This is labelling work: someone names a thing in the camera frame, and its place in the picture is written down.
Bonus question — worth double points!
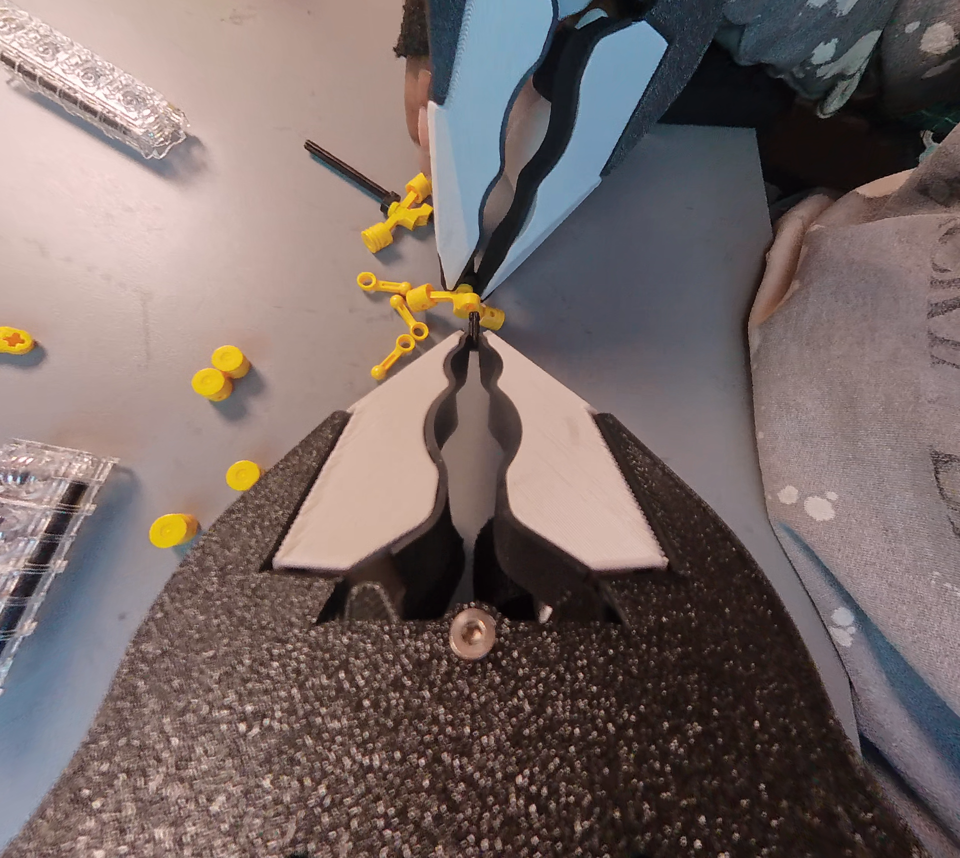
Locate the yellow piston crank assembly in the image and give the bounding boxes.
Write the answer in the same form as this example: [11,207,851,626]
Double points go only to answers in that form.
[407,282,507,353]
[304,139,436,253]

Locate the grey desk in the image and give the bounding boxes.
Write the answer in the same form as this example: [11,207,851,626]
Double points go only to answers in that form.
[0,0,864,829]

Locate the transparent cylinder block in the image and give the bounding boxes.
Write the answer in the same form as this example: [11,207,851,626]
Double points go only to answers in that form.
[0,0,189,160]
[0,437,121,696]

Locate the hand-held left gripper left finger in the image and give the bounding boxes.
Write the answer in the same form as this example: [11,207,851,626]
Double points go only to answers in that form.
[270,332,465,572]

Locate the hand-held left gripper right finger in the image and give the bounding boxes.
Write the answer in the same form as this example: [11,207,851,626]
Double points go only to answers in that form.
[477,333,671,574]

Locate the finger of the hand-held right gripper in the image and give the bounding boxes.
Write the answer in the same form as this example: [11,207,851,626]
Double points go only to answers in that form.
[426,0,562,293]
[478,18,672,302]

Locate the person's grey speckled sweatshirt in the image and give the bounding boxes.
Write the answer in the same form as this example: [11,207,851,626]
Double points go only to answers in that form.
[748,123,960,858]

